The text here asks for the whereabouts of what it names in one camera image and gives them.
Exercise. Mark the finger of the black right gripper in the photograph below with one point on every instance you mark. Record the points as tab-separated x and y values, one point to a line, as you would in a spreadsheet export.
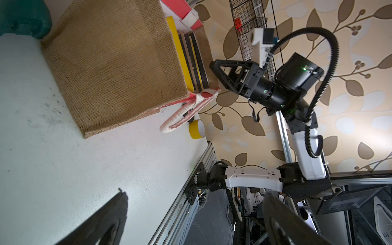
234	75

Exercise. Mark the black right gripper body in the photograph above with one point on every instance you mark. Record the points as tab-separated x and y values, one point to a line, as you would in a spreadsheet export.
254	86

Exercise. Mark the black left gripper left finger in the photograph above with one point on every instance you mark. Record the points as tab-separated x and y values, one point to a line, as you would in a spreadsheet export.
104	227

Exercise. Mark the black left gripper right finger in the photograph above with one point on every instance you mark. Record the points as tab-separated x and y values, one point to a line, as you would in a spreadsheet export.
284	227

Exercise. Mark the yellow book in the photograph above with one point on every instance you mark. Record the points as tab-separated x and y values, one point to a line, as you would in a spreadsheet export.
181	56

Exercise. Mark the worn purple barcode book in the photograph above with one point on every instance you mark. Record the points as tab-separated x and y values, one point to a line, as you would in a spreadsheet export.
191	61

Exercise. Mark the burlap canvas bag red front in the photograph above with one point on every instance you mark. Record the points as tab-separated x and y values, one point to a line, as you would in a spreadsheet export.
118	61

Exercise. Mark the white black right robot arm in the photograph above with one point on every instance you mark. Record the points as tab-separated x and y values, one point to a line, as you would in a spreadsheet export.
295	91

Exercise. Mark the yellow tape roll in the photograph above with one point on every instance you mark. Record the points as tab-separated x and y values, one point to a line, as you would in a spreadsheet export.
197	129

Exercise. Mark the green plastic tool case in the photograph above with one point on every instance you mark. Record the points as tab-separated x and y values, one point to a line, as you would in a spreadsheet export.
25	17

